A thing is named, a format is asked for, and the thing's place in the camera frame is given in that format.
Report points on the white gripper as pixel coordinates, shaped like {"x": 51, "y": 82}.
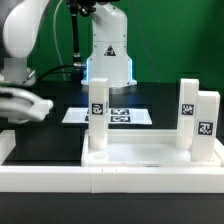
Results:
{"x": 20, "y": 106}

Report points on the white desk top tray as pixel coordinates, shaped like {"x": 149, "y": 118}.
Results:
{"x": 140, "y": 148}

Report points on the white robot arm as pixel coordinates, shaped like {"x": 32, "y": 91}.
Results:
{"x": 20, "y": 21}

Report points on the fiducial marker sheet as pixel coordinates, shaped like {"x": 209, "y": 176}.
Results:
{"x": 116, "y": 116}

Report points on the white U-shaped fence wall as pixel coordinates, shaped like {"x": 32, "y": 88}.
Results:
{"x": 81, "y": 179}

